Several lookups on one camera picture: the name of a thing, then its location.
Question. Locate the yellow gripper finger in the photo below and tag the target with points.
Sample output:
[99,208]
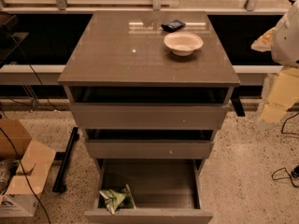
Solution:
[264,42]
[280,92]

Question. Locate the green jalapeno chip bag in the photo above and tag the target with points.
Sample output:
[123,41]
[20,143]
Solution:
[115,199]

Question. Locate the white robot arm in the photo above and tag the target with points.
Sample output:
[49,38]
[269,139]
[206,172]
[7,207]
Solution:
[285,46]

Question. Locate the grey drawer cabinet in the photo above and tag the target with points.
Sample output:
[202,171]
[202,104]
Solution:
[121,58]

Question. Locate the bottom grey drawer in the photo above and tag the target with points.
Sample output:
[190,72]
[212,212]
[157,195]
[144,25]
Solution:
[164,191]

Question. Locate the grey drawer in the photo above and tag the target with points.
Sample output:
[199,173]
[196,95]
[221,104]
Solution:
[164,191]
[149,116]
[149,144]

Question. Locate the top grey drawer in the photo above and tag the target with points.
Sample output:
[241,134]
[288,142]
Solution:
[149,116]

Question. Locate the middle grey drawer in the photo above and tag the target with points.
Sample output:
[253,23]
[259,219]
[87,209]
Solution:
[149,144]

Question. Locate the black table leg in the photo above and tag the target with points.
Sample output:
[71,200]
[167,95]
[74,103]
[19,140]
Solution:
[236,102]

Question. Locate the white paper bowl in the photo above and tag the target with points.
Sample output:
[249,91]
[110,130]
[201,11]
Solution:
[183,43]

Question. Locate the dark blue snack pouch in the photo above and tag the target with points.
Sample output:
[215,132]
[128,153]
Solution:
[173,26]

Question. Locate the black metal floor bar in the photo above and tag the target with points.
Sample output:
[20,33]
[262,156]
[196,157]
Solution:
[64,157]

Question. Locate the open cardboard box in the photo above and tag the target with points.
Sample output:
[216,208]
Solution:
[23,191]

